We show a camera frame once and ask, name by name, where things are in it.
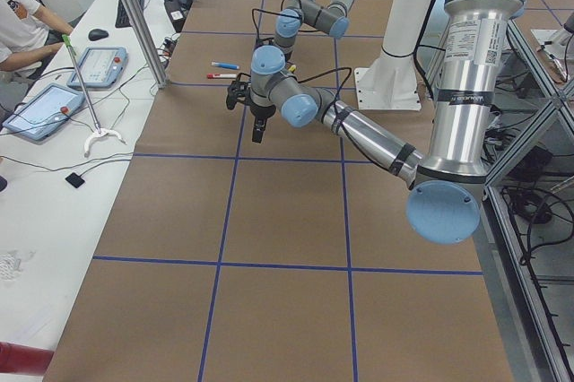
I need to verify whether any person in white shirt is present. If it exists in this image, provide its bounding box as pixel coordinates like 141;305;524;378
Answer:
1;0;74;79

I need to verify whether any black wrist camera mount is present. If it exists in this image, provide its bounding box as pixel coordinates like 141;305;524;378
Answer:
226;79;250;110

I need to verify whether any red marker pen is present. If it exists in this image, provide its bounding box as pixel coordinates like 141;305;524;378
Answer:
206;73;238;80

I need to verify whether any brown paper table cover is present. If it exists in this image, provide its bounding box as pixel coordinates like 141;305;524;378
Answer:
46;0;513;381

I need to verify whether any small black square pad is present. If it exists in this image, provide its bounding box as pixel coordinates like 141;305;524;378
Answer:
65;172;85;188

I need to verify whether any teach pendant tablet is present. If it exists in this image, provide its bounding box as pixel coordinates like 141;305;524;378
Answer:
72;47;128;90
3;83;85;142

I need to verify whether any near teach pendant tablet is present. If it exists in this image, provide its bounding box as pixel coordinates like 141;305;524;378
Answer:
3;83;85;142

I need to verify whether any red cylinder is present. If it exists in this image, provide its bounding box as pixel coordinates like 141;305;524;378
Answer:
1;342;54;376

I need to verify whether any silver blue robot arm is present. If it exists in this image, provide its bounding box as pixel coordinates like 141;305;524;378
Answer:
273;0;355;60
248;0;525;244

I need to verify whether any far teach pendant tablet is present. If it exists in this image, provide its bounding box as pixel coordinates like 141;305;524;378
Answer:
72;47;128;90

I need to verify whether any blue marker pen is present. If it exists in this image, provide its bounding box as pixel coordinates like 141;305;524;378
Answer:
211;61;240;70

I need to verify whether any aluminium frame post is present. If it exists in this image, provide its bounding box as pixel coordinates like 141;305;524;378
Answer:
121;0;167;89

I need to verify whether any black computer mouse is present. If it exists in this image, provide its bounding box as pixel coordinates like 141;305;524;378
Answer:
88;28;109;41

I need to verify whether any black keyboard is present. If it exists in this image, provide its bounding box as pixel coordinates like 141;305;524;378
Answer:
114;0;147;29

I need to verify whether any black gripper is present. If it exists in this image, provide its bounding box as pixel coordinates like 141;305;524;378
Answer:
249;103;276;143

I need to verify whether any reach grabber tool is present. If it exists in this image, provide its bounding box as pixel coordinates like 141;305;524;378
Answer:
62;35;126;157

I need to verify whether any white pillar with base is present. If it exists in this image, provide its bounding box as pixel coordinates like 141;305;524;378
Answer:
355;0;431;111

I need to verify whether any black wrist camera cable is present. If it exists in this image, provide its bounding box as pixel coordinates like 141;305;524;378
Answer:
232;66;353;109

